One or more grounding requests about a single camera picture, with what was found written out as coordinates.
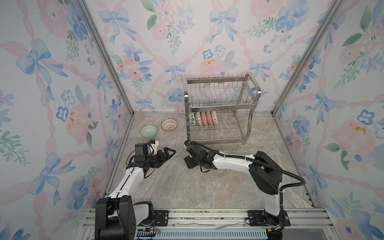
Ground green geometric pattern bowl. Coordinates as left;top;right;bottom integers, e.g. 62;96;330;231
211;111;219;126

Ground left aluminium frame post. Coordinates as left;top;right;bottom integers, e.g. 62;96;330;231
74;0;134;117

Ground black corrugated cable conduit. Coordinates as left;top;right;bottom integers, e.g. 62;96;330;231
188;140;307;193

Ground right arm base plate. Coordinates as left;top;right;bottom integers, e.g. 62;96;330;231
246;210;291;228

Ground aluminium frame post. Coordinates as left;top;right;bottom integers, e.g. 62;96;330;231
271;0;344;117
74;0;134;117

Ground blue triangle pattern bowl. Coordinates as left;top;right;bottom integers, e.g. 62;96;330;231
195;112;204;127

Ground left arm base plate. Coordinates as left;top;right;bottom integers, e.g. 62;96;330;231
127;209;170;227

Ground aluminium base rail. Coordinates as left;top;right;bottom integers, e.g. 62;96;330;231
77;208;341;240

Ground steel two-tier dish rack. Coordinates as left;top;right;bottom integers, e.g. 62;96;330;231
183;74;262;145

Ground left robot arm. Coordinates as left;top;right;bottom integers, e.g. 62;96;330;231
95;140;176;240

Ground maroon patterned white bowl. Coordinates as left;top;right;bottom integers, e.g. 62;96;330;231
161;119;178;132

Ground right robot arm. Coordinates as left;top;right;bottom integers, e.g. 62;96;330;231
184;141;306;231

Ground mint green bowl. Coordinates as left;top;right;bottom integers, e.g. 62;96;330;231
141;125;158;139

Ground green leaf pattern bowl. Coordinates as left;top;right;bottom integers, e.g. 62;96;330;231
189;112;198;127

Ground right aluminium frame post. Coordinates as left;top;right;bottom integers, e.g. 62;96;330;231
271;0;344;117

